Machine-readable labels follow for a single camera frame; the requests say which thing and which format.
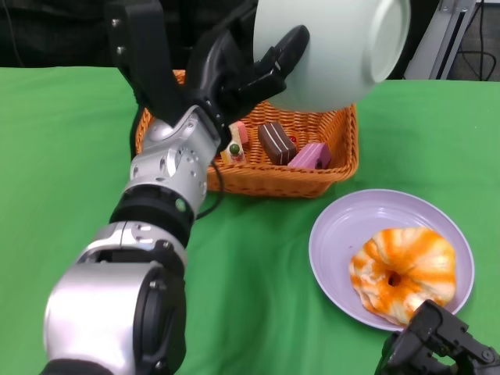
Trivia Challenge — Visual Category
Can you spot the pale lavender plate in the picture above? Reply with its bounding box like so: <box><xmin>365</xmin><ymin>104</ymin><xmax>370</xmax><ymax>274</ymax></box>
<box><xmin>308</xmin><ymin>189</ymin><xmax>476</xmax><ymax>333</ymax></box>

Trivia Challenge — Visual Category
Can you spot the pink cake slice with cherry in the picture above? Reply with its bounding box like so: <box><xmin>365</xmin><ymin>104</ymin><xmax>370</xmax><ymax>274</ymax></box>
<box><xmin>287</xmin><ymin>142</ymin><xmax>332</xmax><ymax>171</ymax></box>

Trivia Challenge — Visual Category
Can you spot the black backdrop cloth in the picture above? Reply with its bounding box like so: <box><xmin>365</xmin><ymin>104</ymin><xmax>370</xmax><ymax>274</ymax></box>
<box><xmin>0</xmin><ymin>0</ymin><xmax>434</xmax><ymax>81</ymax></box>

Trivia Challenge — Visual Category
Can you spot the chocolate cake piece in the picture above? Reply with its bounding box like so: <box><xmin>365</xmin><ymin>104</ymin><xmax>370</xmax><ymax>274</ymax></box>
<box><xmin>256</xmin><ymin>122</ymin><xmax>298</xmax><ymax>166</ymax></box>

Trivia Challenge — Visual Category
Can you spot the green tablecloth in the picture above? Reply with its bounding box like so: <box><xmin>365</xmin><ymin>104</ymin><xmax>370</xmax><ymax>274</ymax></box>
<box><xmin>0</xmin><ymin>66</ymin><xmax>500</xmax><ymax>375</ymax></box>

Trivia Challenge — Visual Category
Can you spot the grey aluminium frame post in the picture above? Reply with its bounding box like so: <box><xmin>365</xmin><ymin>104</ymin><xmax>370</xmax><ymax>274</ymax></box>
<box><xmin>404</xmin><ymin>0</ymin><xmax>485</xmax><ymax>81</ymax></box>

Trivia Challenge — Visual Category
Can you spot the oval orange striped bread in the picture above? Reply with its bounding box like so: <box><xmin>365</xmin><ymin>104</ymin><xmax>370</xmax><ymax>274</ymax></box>
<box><xmin>349</xmin><ymin>227</ymin><xmax>457</xmax><ymax>309</ymax></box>

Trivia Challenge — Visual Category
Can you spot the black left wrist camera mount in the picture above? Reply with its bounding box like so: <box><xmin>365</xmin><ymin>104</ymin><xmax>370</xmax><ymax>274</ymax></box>
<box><xmin>105</xmin><ymin>0</ymin><xmax>187</xmax><ymax>124</ymax></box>

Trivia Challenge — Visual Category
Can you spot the black floor cable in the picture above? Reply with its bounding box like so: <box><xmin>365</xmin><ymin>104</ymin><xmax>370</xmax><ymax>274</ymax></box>
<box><xmin>459</xmin><ymin>7</ymin><xmax>500</xmax><ymax>82</ymax></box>

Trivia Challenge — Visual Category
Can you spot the yellow layered cake slice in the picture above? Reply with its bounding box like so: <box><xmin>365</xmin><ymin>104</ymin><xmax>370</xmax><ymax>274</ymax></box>
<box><xmin>220</xmin><ymin>123</ymin><xmax>246</xmax><ymax>164</ymax></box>

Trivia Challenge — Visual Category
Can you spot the orange wicker basket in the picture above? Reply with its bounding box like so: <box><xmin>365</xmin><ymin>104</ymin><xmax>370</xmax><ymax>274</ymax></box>
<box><xmin>134</xmin><ymin>69</ymin><xmax>359</xmax><ymax>199</ymax></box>

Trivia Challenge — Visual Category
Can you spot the grey-green bowl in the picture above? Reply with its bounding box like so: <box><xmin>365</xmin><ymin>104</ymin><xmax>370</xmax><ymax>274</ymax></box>
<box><xmin>252</xmin><ymin>0</ymin><xmax>412</xmax><ymax>114</ymax></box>

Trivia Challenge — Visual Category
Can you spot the small pink cake slice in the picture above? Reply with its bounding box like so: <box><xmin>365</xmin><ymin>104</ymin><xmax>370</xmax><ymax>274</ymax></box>
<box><xmin>230</xmin><ymin>120</ymin><xmax>250</xmax><ymax>146</ymax></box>

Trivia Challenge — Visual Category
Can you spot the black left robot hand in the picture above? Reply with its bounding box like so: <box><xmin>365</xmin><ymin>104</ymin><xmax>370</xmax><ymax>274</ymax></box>
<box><xmin>185</xmin><ymin>0</ymin><xmax>312</xmax><ymax>148</ymax></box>

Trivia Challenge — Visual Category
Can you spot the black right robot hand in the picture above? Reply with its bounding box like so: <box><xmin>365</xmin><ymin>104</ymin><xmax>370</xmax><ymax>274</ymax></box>
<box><xmin>373</xmin><ymin>299</ymin><xmax>500</xmax><ymax>375</ymax></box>

